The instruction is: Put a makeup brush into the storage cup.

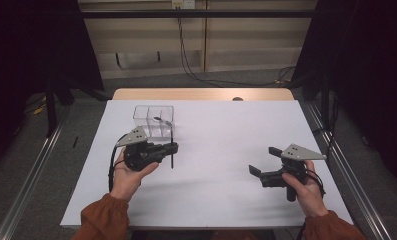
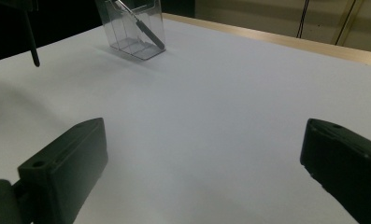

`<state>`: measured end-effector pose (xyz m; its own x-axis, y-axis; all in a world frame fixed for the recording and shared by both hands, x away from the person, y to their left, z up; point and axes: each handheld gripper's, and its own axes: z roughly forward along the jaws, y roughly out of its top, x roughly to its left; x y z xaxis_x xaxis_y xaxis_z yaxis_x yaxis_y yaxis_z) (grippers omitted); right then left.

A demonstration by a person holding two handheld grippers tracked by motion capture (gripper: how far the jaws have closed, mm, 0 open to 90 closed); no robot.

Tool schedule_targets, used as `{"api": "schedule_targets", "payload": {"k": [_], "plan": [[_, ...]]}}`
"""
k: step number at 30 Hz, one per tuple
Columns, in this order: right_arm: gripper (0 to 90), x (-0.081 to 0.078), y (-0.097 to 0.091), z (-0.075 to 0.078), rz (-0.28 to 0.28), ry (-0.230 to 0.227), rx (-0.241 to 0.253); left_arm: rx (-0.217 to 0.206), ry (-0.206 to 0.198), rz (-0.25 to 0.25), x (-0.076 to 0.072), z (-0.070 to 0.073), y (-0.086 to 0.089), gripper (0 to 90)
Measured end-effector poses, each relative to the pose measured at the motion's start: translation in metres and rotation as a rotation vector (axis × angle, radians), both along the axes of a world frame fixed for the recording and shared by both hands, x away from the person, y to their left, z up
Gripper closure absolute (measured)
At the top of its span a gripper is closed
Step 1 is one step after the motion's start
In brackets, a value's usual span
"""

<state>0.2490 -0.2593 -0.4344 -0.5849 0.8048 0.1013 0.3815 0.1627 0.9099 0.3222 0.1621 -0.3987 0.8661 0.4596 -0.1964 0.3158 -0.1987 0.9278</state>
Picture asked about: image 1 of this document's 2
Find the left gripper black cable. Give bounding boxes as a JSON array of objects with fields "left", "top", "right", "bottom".
[{"left": 107, "top": 132, "right": 129, "bottom": 193}]

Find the aluminium floor rail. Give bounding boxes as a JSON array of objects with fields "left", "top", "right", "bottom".
[
  {"left": 0, "top": 105, "right": 71, "bottom": 240},
  {"left": 305, "top": 100, "right": 393, "bottom": 240}
]

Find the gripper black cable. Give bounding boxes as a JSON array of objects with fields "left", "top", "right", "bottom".
[
  {"left": 305, "top": 167, "right": 327, "bottom": 198},
  {"left": 107, "top": 132, "right": 129, "bottom": 193}
]

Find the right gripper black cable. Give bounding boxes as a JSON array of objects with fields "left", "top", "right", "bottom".
[{"left": 305, "top": 167, "right": 327, "bottom": 198}]

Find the black horizontal frame bar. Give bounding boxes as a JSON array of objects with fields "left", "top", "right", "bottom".
[{"left": 80, "top": 9, "right": 318, "bottom": 20}]

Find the wooden table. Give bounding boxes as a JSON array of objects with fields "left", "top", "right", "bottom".
[{"left": 111, "top": 87, "right": 296, "bottom": 102}]

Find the black metal stand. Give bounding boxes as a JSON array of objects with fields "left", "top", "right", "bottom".
[
  {"left": 45, "top": 77, "right": 59, "bottom": 138},
  {"left": 320, "top": 70, "right": 331, "bottom": 130}
]

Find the dark curtain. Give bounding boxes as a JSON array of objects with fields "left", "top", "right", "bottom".
[
  {"left": 291, "top": 0, "right": 397, "bottom": 183},
  {"left": 0, "top": 0, "right": 104, "bottom": 169}
]

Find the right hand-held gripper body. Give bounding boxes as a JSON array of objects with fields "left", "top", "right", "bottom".
[{"left": 258, "top": 142, "right": 328, "bottom": 203}]

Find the person's left hand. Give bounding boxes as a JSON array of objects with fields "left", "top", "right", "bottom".
[{"left": 109, "top": 147, "right": 161, "bottom": 203}]

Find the black wall cable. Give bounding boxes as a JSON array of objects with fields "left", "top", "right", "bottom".
[{"left": 176, "top": 7, "right": 295, "bottom": 87}]

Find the white table sheet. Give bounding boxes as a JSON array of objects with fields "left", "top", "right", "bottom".
[{"left": 59, "top": 99, "right": 354, "bottom": 231}]

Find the white wall socket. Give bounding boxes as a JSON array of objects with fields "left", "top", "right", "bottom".
[{"left": 171, "top": 0, "right": 196, "bottom": 10}]

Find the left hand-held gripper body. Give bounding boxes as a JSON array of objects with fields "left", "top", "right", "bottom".
[{"left": 115, "top": 125, "right": 169, "bottom": 173}]

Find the clear plastic organizer box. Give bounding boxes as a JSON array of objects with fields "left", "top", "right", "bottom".
[{"left": 132, "top": 104, "right": 176, "bottom": 141}]

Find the person's right hand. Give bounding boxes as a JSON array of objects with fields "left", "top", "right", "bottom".
[{"left": 281, "top": 159, "right": 329, "bottom": 219}]

